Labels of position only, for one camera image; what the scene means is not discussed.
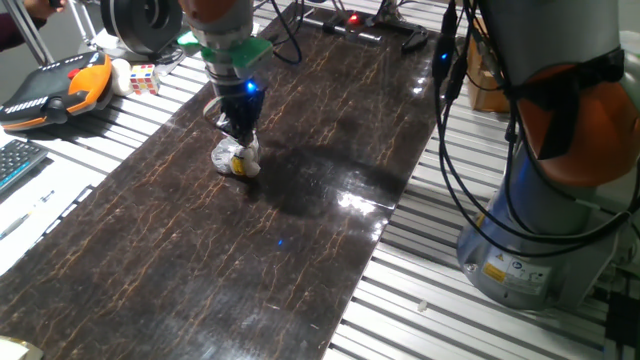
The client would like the grey metal stand leg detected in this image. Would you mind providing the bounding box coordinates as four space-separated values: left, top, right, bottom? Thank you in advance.
2 0 55 67

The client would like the white paper sheet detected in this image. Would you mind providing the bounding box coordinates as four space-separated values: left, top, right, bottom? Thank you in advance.
0 153 96 277

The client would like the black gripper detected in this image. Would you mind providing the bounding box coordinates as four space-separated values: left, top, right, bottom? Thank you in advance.
213 82 268 147

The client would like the black and orange teach pendant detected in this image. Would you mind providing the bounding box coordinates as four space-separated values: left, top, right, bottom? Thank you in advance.
0 49 115 133

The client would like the cardboard box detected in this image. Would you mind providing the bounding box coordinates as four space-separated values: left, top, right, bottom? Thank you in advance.
464 35 511 114

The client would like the black cable with plug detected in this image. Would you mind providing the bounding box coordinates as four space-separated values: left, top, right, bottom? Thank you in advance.
442 0 640 246

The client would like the multicoloured ribbon cable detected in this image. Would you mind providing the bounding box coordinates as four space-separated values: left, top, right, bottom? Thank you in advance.
203 94 224 119

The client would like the Rubik's cube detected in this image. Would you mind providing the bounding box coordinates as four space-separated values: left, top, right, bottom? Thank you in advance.
129 63 161 96

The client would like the white egg-shaped object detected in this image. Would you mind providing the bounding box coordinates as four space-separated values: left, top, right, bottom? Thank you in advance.
109 58 134 98

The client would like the dark red sleeved forearm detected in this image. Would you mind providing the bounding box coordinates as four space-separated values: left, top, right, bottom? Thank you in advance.
0 12 47 53

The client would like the dark marbled board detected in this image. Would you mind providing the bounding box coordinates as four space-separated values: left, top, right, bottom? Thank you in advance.
0 2 446 360

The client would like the person's hand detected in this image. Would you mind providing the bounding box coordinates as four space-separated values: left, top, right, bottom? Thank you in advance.
23 0 67 20

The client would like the dark computer keyboard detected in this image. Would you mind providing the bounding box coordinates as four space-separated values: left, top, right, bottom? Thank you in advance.
0 138 50 194

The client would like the beige object with white paper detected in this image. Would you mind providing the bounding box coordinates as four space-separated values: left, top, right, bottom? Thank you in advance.
0 335 45 360

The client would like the black strap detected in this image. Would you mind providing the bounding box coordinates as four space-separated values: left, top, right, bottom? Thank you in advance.
504 47 626 161

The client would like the silver pen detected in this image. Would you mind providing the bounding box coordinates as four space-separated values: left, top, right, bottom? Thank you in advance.
0 189 56 241

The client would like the black round spool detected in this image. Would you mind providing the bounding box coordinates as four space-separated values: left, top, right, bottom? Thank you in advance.
99 0 185 57

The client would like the thin black looping cable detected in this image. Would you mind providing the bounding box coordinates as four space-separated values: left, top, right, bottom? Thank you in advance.
268 0 304 66

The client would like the clear plastic bag of things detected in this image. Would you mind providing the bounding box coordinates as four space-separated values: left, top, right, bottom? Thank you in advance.
210 132 263 179

